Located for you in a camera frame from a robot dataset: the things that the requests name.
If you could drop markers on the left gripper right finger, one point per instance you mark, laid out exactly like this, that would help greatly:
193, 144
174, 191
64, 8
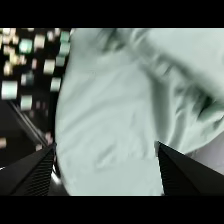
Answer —
186, 176

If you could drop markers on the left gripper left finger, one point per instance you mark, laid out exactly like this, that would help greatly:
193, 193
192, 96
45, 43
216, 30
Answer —
33, 176

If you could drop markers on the pale green shirt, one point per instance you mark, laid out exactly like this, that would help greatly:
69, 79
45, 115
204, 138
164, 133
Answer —
113, 116

